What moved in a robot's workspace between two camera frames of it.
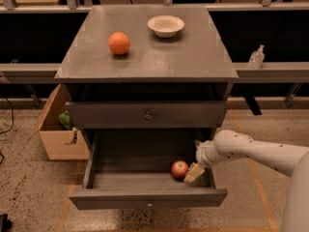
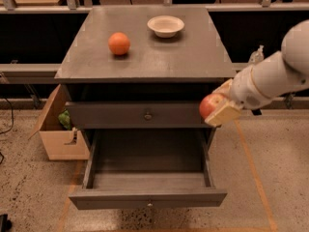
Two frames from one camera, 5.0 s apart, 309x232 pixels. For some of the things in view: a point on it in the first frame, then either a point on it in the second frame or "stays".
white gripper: (202, 156) -> (245, 89)
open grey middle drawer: (131, 168) stays
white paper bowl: (165, 25) stays
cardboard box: (60, 142) stays
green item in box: (65, 119) stays
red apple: (180, 169) -> (209, 103)
